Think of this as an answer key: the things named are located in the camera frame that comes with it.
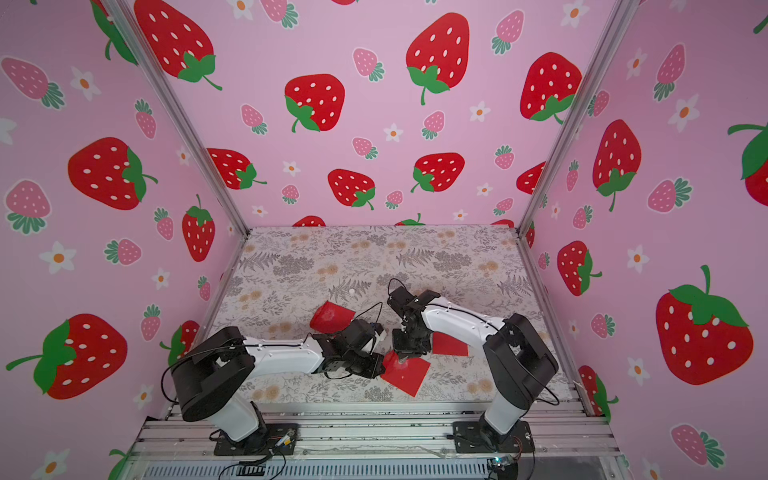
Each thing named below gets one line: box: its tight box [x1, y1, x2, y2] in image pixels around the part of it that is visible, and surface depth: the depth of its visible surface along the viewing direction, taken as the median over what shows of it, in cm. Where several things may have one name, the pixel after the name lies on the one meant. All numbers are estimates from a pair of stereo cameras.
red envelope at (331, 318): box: [309, 300, 356, 334], surface depth 99 cm
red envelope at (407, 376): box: [380, 350, 430, 397], surface depth 87 cm
